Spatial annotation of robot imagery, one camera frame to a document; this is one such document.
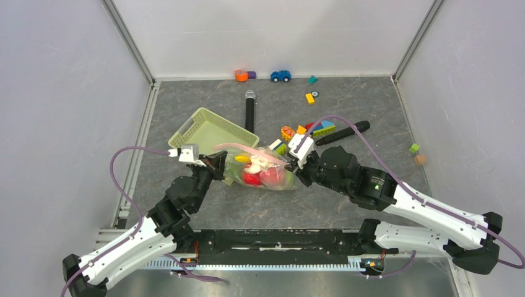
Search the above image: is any white mushroom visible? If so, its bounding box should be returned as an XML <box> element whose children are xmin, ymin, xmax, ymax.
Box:
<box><xmin>243</xmin><ymin>157</ymin><xmax>273</xmax><ymax>173</ymax></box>

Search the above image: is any tan wooden cube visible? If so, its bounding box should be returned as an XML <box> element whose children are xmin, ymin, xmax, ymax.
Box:
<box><xmin>414</xmin><ymin>154</ymin><xmax>427</xmax><ymax>166</ymax></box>

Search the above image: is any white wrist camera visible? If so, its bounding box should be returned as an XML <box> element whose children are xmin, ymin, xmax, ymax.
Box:
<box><xmin>168</xmin><ymin>144</ymin><xmax>205</xmax><ymax>166</ymax></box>
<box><xmin>287</xmin><ymin>134</ymin><xmax>315</xmax><ymax>169</ymax></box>

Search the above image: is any white blue green brick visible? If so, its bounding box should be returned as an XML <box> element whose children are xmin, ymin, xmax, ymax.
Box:
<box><xmin>269</xmin><ymin>139</ymin><xmax>287</xmax><ymax>155</ymax></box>

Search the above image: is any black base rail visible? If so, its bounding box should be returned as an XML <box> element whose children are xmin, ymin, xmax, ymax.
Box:
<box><xmin>155</xmin><ymin>228</ymin><xmax>399</xmax><ymax>265</ymax></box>

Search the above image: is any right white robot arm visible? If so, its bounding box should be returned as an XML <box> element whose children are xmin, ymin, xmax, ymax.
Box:
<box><xmin>289</xmin><ymin>146</ymin><xmax>503</xmax><ymax>275</ymax></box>

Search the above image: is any red tomato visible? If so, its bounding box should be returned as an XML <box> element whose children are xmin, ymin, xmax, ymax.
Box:
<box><xmin>241</xmin><ymin>171</ymin><xmax>263</xmax><ymax>187</ymax></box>

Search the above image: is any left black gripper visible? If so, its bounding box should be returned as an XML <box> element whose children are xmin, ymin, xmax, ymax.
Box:
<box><xmin>191</xmin><ymin>150</ymin><xmax>227</xmax><ymax>211</ymax></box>

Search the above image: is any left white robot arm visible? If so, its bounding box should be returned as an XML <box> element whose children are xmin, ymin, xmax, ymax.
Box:
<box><xmin>60</xmin><ymin>144</ymin><xmax>227</xmax><ymax>296</ymax></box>

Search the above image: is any red peach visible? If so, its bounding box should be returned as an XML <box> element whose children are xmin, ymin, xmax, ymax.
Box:
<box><xmin>259</xmin><ymin>167</ymin><xmax>285</xmax><ymax>189</ymax></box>

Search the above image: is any blue toy car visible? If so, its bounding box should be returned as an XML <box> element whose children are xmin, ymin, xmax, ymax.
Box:
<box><xmin>271</xmin><ymin>70</ymin><xmax>292</xmax><ymax>82</ymax></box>

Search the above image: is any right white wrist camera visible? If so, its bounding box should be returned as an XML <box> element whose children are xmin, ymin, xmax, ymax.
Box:
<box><xmin>287</xmin><ymin>134</ymin><xmax>315</xmax><ymax>169</ymax></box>

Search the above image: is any upright black microphone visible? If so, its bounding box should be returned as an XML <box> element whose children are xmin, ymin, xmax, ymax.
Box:
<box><xmin>245</xmin><ymin>90</ymin><xmax>256</xmax><ymax>133</ymax></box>

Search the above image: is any teal block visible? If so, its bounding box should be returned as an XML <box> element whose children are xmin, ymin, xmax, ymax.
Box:
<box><xmin>308</xmin><ymin>75</ymin><xmax>318</xmax><ymax>85</ymax></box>

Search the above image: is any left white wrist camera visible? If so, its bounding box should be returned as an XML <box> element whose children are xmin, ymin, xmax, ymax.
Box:
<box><xmin>168</xmin><ymin>144</ymin><xmax>205</xmax><ymax>166</ymax></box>

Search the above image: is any orange cartoon figure block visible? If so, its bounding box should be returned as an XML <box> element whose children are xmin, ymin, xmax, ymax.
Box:
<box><xmin>280</xmin><ymin>126</ymin><xmax>296</xmax><ymax>142</ymax></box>

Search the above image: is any purple block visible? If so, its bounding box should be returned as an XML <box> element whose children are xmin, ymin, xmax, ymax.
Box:
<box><xmin>247</xmin><ymin>71</ymin><xmax>257</xmax><ymax>79</ymax></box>

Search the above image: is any green cube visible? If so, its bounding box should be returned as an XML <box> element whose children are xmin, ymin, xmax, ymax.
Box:
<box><xmin>409</xmin><ymin>143</ymin><xmax>420</xmax><ymax>154</ymax></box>

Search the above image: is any slanted black microphone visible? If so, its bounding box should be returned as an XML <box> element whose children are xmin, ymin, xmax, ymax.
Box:
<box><xmin>315</xmin><ymin>121</ymin><xmax>370</xmax><ymax>146</ymax></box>

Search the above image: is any orange brick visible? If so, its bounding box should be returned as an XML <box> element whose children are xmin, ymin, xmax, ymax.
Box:
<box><xmin>296</xmin><ymin>125</ymin><xmax>307</xmax><ymax>134</ymax></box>

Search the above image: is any light green plastic basket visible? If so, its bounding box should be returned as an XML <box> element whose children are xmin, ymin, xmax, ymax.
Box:
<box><xmin>168</xmin><ymin>108</ymin><xmax>259</xmax><ymax>154</ymax></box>

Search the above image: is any multicolour brick stack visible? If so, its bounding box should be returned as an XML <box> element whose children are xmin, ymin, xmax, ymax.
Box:
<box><xmin>310</xmin><ymin>120</ymin><xmax>336</xmax><ymax>138</ymax></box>

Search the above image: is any clear polka dot zip bag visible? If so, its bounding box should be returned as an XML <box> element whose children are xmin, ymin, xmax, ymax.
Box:
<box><xmin>213</xmin><ymin>143</ymin><xmax>301</xmax><ymax>191</ymax></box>

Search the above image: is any yellow brick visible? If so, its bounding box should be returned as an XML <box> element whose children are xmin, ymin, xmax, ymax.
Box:
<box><xmin>305</xmin><ymin>93</ymin><xmax>315</xmax><ymax>105</ymax></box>

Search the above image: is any small yellow fruit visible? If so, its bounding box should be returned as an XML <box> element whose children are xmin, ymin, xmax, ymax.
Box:
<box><xmin>233</xmin><ymin>154</ymin><xmax>251</xmax><ymax>164</ymax></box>

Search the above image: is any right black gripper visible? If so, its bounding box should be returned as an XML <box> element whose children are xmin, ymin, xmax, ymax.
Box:
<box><xmin>286</xmin><ymin>150</ymin><xmax>350</xmax><ymax>195</ymax></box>

